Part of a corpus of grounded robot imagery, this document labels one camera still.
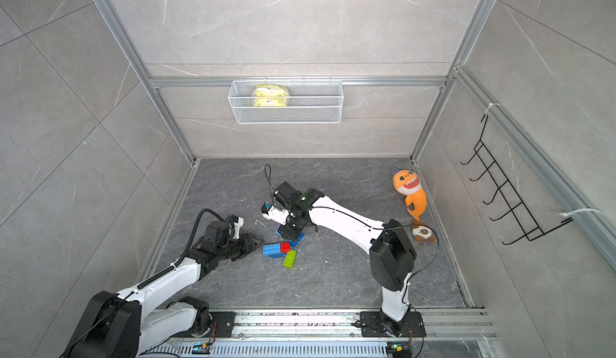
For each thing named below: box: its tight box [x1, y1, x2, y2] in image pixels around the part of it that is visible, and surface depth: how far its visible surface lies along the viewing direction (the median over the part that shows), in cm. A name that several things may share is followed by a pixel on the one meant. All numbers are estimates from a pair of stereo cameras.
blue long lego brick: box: [262, 242, 286, 258], surface depth 86 cm
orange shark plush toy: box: [392, 167, 428, 222], surface depth 102 cm
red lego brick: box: [280, 241, 292, 254], surface depth 85 cm
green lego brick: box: [283, 249, 297, 269], surface depth 87 cm
